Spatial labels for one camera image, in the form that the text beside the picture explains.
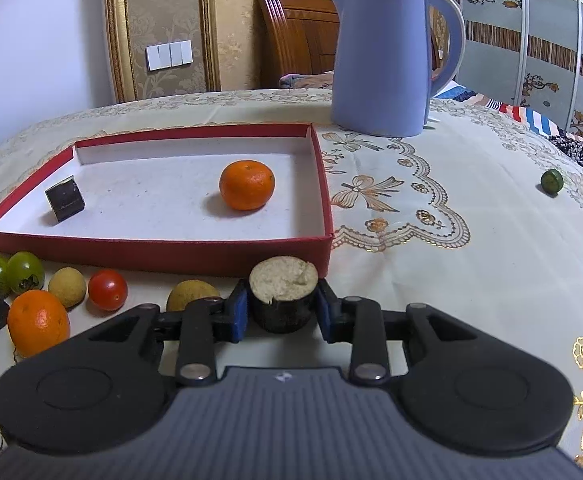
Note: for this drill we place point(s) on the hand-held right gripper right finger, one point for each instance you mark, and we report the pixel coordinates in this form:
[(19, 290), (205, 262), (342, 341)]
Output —
[(324, 311)]

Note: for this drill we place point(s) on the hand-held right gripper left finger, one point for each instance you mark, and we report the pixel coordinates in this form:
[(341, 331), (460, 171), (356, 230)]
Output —
[(239, 311)]

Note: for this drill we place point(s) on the wide dark sugarcane piece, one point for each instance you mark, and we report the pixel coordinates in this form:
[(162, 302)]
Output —
[(282, 305)]

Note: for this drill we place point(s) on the large orange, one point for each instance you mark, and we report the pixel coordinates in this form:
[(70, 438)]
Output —
[(37, 324)]

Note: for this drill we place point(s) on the yellowish longan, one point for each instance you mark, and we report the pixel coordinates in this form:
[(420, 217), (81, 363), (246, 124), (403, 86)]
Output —
[(67, 287), (191, 296)]

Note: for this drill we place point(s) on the red cardboard tray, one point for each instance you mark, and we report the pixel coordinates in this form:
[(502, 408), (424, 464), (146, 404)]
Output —
[(171, 255)]

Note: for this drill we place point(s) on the red cherry tomato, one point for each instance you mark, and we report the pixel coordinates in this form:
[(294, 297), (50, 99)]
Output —
[(107, 290)]

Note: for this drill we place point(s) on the narrow dark sugarcane piece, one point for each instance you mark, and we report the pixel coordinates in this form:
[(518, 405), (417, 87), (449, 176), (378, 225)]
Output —
[(65, 200)]

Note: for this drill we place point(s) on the small orange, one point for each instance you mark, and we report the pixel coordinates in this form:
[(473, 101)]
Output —
[(247, 185)]

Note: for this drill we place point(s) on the pink bedding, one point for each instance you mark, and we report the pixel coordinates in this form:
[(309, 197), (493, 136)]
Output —
[(306, 81)]

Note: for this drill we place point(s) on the blue electric kettle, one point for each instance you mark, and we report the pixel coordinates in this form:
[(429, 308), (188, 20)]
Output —
[(381, 60)]

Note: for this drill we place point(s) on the small green fruit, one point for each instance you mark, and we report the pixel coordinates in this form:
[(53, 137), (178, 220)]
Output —
[(552, 181)]

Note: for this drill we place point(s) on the wooden headboard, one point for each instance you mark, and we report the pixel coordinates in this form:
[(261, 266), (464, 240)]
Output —
[(296, 40)]

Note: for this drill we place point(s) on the striped patchwork quilt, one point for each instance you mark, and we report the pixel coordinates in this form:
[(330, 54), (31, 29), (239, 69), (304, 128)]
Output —
[(531, 120)]

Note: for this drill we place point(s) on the floral sliding wardrobe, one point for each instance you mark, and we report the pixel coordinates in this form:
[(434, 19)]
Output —
[(541, 20)]

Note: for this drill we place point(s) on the white wall switch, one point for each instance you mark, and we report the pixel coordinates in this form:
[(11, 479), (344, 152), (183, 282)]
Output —
[(169, 55)]

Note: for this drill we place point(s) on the gold wall frame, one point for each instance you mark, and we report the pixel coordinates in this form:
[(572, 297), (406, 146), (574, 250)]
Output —
[(121, 30)]

